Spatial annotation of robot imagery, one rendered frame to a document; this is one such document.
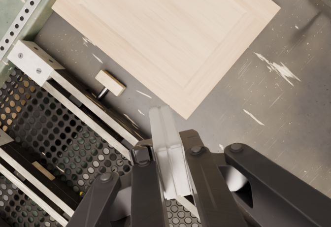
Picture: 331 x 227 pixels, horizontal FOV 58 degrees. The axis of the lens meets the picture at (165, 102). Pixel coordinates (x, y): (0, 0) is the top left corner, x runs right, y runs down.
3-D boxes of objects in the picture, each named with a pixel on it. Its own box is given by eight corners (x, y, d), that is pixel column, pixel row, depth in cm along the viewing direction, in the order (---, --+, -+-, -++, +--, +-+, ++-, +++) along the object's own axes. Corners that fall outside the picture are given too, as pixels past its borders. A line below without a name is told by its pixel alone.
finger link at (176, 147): (168, 147, 15) (182, 144, 15) (158, 105, 21) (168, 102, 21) (179, 198, 16) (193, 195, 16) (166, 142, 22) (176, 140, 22)
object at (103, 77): (104, 69, 84) (100, 69, 81) (126, 87, 84) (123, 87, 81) (98, 77, 85) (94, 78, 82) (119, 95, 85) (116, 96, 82)
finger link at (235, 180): (190, 175, 13) (254, 160, 13) (176, 131, 18) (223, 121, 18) (195, 203, 14) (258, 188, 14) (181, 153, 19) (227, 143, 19)
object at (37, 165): (36, 160, 91) (30, 163, 88) (55, 177, 90) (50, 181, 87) (30, 167, 91) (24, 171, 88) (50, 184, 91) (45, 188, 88)
